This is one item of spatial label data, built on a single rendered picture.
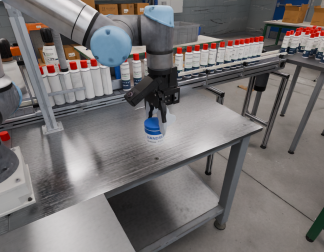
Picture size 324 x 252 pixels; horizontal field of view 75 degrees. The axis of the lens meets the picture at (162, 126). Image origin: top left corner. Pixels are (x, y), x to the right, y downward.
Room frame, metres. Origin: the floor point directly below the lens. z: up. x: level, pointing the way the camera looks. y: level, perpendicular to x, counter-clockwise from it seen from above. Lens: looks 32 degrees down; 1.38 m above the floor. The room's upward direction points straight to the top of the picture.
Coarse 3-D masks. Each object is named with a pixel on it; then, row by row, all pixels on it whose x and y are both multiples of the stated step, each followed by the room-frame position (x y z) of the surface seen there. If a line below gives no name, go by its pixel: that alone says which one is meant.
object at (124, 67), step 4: (120, 64) 1.18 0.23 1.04; (124, 64) 1.18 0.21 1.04; (128, 64) 1.20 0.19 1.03; (120, 68) 1.19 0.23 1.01; (124, 68) 1.18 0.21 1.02; (128, 68) 1.19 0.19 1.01; (124, 72) 1.18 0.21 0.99; (128, 72) 1.19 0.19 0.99; (124, 76) 1.18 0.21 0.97; (128, 76) 1.19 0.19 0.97; (124, 80) 1.18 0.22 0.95; (128, 80) 1.18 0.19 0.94; (124, 84) 1.18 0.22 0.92; (128, 84) 1.18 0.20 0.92; (124, 88) 1.18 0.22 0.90; (128, 88) 1.18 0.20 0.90
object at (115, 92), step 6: (114, 90) 1.19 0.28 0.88; (120, 90) 1.19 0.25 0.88; (102, 96) 1.10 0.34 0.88; (108, 96) 1.10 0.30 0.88; (78, 102) 1.02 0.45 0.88; (24, 108) 0.95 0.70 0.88; (30, 108) 0.95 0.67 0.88; (36, 108) 0.95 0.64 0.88; (54, 108) 0.96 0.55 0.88; (12, 114) 0.89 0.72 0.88; (18, 114) 0.89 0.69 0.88; (24, 114) 0.89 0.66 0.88
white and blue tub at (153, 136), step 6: (144, 120) 0.60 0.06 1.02; (150, 120) 0.60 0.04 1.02; (156, 120) 0.60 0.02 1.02; (144, 126) 0.58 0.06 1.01; (150, 126) 0.57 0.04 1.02; (156, 126) 0.56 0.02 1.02; (144, 132) 0.58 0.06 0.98; (150, 132) 0.56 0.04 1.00; (156, 132) 0.56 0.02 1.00; (150, 138) 0.56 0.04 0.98; (156, 138) 0.56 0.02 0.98; (162, 138) 0.57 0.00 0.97; (156, 144) 0.56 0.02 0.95
